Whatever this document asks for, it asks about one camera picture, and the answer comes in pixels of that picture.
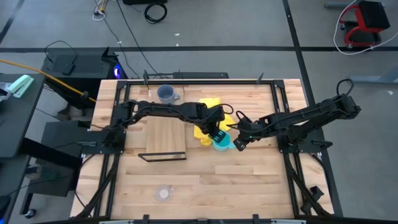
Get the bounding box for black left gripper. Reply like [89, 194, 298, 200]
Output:
[195, 104, 227, 141]

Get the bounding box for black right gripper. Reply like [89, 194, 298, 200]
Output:
[233, 116, 268, 152]

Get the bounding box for teal mug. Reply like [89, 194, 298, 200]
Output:
[212, 130, 236, 152]

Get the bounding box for yellow cloth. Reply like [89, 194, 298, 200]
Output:
[193, 97, 236, 147]

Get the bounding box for grey mug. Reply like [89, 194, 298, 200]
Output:
[156, 84, 181, 105]

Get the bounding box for black power strip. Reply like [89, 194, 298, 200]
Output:
[146, 72, 230, 80]

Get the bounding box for black computer tower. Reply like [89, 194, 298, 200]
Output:
[41, 46, 129, 110]

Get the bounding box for grey metal leg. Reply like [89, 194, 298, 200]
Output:
[350, 67, 398, 85]

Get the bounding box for red rolling stool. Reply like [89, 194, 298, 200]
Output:
[338, 0, 391, 48]

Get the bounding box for black desk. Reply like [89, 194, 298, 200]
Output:
[0, 73, 47, 159]

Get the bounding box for mint green stapler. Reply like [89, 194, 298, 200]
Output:
[7, 74, 35, 99]

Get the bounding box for black aluminium rig frame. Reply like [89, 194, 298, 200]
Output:
[70, 77, 345, 224]

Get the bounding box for long black floor cable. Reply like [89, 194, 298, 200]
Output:
[116, 0, 162, 78]

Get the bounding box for coiled black cable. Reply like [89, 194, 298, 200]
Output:
[144, 2, 169, 24]

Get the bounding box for white cable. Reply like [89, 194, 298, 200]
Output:
[332, 0, 398, 56]

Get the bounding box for yellow extension cord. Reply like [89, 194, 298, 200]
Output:
[0, 58, 97, 103]

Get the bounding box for bundle of cables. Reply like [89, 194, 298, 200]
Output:
[92, 0, 110, 22]

